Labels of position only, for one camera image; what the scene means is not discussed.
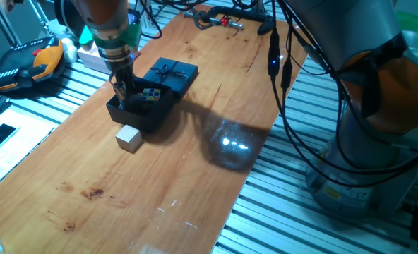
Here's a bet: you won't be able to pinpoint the white paper sheet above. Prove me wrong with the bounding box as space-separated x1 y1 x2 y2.
0 107 60 195

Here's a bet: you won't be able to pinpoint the green cloth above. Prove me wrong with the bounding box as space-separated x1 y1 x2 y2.
394 10 418 32

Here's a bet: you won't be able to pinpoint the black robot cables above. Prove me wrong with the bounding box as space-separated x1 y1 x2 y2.
134 0 418 188

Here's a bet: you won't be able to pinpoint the black screw clamp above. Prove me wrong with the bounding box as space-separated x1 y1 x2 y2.
183 3 277 36

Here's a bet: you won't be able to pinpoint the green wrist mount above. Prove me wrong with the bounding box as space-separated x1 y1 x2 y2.
78 23 143 54

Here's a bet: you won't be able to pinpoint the wooden board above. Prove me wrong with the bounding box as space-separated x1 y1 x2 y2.
0 2 319 254

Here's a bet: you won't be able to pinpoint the plain wooden cube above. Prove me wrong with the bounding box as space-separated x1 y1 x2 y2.
115 124 143 154

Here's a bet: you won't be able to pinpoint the slanted metal strut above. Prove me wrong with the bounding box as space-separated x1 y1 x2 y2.
31 0 53 35
0 0 23 47

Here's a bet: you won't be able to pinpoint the colourful puzzle cube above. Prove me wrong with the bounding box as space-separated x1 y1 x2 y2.
141 87 162 107

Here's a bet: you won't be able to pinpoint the black orange teach pendant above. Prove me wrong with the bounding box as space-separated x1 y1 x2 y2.
0 36 66 95

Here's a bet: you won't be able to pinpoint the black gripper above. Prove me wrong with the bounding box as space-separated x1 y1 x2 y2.
104 52 138 104

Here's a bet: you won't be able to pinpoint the black gift box base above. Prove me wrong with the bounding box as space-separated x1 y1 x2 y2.
105 87 177 134

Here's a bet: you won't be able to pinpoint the black filament spool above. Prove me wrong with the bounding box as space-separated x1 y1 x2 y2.
53 0 88 40

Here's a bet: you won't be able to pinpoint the pink gift box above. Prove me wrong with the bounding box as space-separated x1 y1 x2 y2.
76 44 113 75

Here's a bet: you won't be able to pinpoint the black gift box lid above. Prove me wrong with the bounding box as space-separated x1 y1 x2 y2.
143 56 199 99

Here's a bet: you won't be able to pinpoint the white figurine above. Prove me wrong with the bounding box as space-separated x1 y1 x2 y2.
60 37 79 64

